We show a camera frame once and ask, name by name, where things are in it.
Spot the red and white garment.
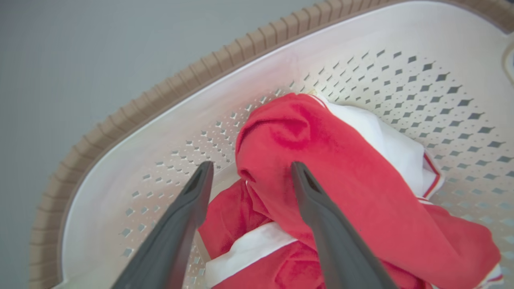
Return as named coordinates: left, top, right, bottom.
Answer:
left=198, top=92, right=504, bottom=289

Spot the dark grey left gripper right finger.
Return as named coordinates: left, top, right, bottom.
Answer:
left=291, top=161, right=398, bottom=289

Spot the beige perforated laundry basket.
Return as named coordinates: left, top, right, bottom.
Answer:
left=29, top=0, right=514, bottom=289

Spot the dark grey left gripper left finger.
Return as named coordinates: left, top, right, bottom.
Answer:
left=112, top=161, right=215, bottom=289

